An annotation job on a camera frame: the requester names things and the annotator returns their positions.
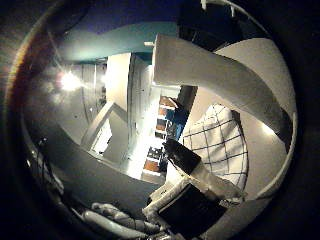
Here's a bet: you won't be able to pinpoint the shelf with orange boxes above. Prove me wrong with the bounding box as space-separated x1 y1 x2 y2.
142 94 183 178

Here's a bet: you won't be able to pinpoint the white cloth with black grid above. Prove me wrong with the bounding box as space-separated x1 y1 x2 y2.
182 103 250 192

